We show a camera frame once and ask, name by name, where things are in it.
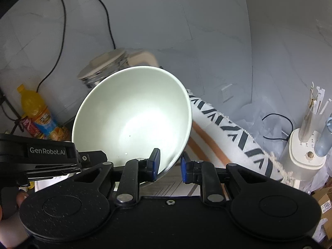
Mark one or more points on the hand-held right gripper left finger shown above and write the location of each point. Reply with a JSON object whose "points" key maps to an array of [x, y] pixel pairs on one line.
{"points": [[155, 164]]}

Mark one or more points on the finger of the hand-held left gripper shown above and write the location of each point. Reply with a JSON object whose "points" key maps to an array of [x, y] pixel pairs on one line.
{"points": [[94, 157]]}

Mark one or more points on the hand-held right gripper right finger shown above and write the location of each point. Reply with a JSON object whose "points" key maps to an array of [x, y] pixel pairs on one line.
{"points": [[184, 170]]}

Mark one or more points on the large white bowl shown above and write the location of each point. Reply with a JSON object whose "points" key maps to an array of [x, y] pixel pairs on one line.
{"points": [[134, 114]]}

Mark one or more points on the person's left hand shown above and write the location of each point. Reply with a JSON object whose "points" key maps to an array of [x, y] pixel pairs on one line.
{"points": [[22, 199]]}

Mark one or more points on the red drink can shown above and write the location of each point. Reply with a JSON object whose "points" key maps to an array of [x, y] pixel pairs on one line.
{"points": [[28, 127]]}

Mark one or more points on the orange juice bottle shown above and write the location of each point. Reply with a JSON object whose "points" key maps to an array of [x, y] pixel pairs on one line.
{"points": [[33, 106]]}

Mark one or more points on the patterned white cloth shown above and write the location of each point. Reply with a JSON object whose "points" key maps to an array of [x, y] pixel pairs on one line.
{"points": [[233, 140]]}

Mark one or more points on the black metal rack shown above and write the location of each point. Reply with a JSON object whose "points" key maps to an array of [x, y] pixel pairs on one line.
{"points": [[2, 98]]}

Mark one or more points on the glass kettle on base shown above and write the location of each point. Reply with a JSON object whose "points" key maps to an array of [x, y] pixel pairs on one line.
{"points": [[142, 58]]}

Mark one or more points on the clear tube with chopsticks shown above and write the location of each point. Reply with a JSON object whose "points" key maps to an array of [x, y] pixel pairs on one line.
{"points": [[307, 124]]}

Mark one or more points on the cardboard box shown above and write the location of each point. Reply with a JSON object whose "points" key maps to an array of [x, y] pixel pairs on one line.
{"points": [[324, 199]]}

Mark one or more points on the white wall switch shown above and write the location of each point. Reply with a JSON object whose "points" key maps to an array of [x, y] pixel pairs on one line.
{"points": [[227, 92]]}

